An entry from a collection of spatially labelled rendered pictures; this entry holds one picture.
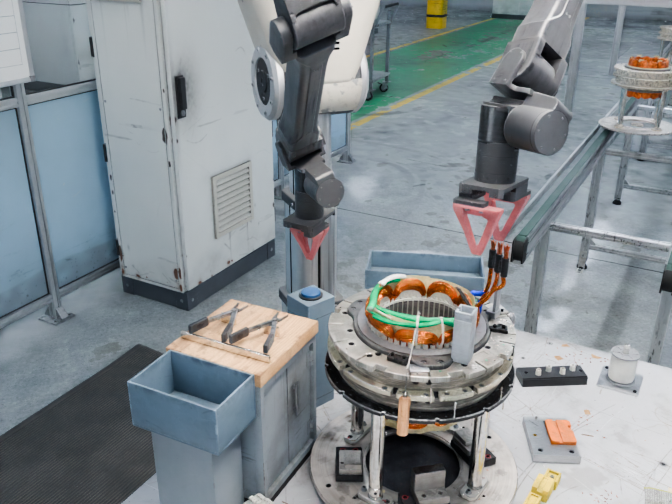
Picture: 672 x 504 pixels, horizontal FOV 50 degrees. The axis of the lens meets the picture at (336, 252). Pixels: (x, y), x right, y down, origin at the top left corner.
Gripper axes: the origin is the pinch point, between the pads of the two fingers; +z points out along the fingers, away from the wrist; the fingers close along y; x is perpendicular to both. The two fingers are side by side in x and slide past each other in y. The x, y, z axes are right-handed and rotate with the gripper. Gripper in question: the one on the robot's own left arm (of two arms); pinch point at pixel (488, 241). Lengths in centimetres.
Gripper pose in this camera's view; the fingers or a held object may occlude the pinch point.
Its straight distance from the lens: 105.2
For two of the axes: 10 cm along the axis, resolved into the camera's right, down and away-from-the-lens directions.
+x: -8.3, -2.0, 5.3
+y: 5.6, -2.5, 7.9
